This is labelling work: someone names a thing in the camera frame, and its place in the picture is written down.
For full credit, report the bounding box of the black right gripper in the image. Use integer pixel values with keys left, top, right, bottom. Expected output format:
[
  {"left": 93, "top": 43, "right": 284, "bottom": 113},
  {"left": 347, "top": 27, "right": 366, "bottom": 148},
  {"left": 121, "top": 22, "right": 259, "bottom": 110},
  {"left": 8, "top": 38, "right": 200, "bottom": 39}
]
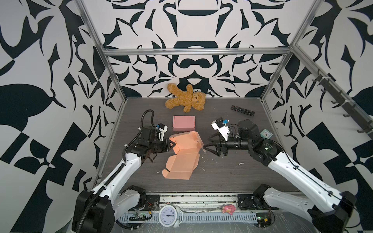
[{"left": 204, "top": 130, "right": 253, "bottom": 156}]

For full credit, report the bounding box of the peach cardboard box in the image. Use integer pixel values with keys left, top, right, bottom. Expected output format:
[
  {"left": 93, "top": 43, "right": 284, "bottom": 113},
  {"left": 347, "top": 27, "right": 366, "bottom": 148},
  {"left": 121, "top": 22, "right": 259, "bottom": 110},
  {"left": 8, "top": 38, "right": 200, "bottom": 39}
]
[{"left": 162, "top": 131, "right": 205, "bottom": 180}]

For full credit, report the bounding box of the pink cardboard box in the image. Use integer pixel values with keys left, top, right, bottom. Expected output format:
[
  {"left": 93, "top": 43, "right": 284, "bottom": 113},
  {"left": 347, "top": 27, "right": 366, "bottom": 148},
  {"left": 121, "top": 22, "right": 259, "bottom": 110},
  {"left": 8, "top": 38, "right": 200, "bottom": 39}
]
[{"left": 173, "top": 116, "right": 196, "bottom": 132}]

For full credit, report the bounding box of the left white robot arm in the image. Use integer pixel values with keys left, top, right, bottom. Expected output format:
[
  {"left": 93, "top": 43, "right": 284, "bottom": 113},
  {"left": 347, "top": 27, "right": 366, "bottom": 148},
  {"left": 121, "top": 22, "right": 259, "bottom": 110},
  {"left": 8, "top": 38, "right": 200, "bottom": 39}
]
[{"left": 71, "top": 123, "right": 176, "bottom": 233}]

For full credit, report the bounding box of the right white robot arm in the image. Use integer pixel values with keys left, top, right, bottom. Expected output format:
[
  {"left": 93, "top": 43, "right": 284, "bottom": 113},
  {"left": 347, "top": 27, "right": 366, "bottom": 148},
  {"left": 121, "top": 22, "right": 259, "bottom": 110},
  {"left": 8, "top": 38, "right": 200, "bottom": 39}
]
[{"left": 203, "top": 117, "right": 356, "bottom": 233}]

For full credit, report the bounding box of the black remote control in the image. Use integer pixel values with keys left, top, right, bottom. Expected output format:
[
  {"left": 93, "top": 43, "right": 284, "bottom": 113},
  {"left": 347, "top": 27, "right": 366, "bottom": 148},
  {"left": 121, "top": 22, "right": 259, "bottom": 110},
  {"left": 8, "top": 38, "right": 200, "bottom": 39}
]
[{"left": 231, "top": 105, "right": 255, "bottom": 117}]

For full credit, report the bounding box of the brown teddy bear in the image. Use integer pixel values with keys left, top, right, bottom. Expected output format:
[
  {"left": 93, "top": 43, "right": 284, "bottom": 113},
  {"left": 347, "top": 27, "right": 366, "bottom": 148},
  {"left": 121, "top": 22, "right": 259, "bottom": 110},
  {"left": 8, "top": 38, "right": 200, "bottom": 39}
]
[{"left": 165, "top": 83, "right": 206, "bottom": 113}]

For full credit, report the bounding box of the small teal alarm clock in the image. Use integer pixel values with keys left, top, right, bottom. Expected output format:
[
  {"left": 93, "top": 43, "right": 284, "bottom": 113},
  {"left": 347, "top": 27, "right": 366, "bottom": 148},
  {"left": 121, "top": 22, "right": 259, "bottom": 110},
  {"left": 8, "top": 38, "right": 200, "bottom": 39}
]
[{"left": 260, "top": 129, "right": 273, "bottom": 139}]

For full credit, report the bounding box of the small pink toy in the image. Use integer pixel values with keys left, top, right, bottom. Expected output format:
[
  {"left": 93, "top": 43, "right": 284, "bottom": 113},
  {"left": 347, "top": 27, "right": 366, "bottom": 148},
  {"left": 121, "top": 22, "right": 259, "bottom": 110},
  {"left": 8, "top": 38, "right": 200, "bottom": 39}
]
[{"left": 221, "top": 204, "right": 236, "bottom": 216}]

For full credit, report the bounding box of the white round alarm clock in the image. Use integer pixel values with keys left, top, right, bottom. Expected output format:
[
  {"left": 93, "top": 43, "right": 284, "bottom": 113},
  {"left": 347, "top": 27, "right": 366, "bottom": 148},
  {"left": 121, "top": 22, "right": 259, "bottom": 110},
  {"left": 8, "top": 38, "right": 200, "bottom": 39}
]
[{"left": 158, "top": 204, "right": 184, "bottom": 228}]

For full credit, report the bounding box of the green circuit board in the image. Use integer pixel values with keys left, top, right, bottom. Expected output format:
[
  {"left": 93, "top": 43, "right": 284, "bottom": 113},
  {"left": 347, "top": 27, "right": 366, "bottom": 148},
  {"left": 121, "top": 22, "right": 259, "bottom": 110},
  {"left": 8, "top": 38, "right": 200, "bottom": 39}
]
[{"left": 254, "top": 215, "right": 273, "bottom": 229}]

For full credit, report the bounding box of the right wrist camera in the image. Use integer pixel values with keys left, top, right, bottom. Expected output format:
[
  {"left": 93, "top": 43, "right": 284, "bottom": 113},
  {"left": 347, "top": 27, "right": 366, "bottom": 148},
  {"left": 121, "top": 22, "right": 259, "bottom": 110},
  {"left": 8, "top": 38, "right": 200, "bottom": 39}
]
[{"left": 211, "top": 117, "right": 230, "bottom": 141}]

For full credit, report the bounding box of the white slotted cable duct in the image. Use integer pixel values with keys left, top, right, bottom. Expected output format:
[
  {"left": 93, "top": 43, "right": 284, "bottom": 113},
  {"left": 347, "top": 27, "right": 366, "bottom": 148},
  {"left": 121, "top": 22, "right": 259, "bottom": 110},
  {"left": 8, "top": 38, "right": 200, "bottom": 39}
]
[{"left": 119, "top": 212, "right": 257, "bottom": 224}]

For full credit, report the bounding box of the grey wall hook rail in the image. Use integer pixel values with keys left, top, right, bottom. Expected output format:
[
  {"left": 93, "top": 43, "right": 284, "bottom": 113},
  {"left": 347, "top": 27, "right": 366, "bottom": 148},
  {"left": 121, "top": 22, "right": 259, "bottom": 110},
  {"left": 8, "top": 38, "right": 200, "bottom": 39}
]
[{"left": 312, "top": 69, "right": 373, "bottom": 140}]

